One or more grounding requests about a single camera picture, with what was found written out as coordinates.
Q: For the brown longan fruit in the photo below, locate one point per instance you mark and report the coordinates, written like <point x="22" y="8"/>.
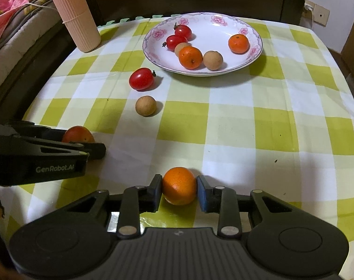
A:
<point x="146" y="105"/>

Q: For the white wall socket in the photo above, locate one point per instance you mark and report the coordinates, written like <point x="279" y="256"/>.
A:
<point x="318" y="13"/>

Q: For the cherry tomato with stem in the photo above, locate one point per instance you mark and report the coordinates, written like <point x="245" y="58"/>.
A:
<point x="173" y="40"/>

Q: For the small yellowish longan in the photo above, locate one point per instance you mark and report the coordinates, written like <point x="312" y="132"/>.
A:
<point x="212" y="60"/>

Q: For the bed with colourful bedding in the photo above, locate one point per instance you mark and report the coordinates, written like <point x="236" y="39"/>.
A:
<point x="23" y="23"/>

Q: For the pink ribbed cylinder case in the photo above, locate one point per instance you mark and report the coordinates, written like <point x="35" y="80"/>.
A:
<point x="79" y="21"/>

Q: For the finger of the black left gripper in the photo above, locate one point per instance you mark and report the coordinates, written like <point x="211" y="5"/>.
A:
<point x="30" y="129"/>
<point x="95" y="150"/>

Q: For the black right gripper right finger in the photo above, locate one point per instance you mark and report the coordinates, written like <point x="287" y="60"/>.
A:
<point x="222" y="201"/>

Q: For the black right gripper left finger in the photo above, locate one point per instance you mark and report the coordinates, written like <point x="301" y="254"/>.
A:
<point x="136" y="200"/>

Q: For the white floral rimmed plate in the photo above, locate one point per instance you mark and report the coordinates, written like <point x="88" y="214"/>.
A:
<point x="210" y="32"/>

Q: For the large orange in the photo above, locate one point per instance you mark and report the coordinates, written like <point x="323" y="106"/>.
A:
<point x="179" y="186"/>

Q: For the oval cherry tomato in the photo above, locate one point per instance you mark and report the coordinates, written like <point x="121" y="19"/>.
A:
<point x="142" y="79"/>

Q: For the small orange mandarin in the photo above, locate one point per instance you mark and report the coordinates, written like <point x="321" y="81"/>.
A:
<point x="238" y="44"/>
<point x="190" y="57"/>

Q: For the yellowish longan fruit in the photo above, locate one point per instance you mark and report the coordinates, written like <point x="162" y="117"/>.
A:
<point x="180" y="46"/>

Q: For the green white checkered tablecloth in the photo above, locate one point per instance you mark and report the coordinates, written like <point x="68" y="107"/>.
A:
<point x="284" y="125"/>

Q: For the large red tomato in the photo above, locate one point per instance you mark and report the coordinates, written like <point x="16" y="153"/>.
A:
<point x="78" y="134"/>

